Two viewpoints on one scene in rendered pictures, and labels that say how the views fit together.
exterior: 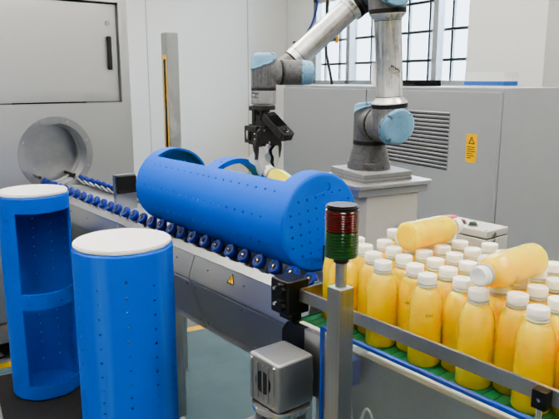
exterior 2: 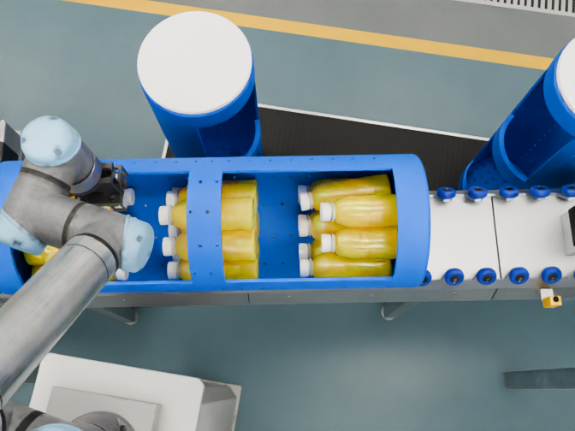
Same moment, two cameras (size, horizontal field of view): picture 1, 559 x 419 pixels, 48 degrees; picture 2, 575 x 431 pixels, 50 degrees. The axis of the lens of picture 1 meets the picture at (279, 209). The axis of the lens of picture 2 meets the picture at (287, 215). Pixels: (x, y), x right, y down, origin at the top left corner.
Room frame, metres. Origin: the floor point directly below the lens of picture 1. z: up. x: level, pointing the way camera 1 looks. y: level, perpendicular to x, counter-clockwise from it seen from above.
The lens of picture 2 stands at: (2.40, -0.02, 2.37)
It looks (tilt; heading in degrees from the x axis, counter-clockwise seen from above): 74 degrees down; 128
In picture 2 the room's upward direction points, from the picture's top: straight up
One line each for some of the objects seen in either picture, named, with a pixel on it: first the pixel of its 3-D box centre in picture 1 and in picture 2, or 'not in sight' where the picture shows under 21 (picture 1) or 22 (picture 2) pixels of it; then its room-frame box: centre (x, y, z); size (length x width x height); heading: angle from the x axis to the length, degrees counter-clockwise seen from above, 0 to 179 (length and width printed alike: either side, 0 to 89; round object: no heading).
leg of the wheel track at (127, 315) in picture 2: not in sight; (108, 306); (1.76, -0.17, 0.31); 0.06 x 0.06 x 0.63; 39
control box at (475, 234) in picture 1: (464, 239); not in sight; (1.69, -0.51, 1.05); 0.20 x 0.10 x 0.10; 39
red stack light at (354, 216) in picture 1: (342, 219); not in sight; (1.14, -0.12, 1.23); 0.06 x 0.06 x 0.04
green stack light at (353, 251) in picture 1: (341, 243); not in sight; (1.14, -0.12, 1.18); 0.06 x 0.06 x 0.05
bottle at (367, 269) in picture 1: (372, 295); not in sight; (1.41, -0.22, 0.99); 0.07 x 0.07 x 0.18
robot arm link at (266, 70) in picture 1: (264, 71); (57, 152); (1.92, 0.04, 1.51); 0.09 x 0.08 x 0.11; 109
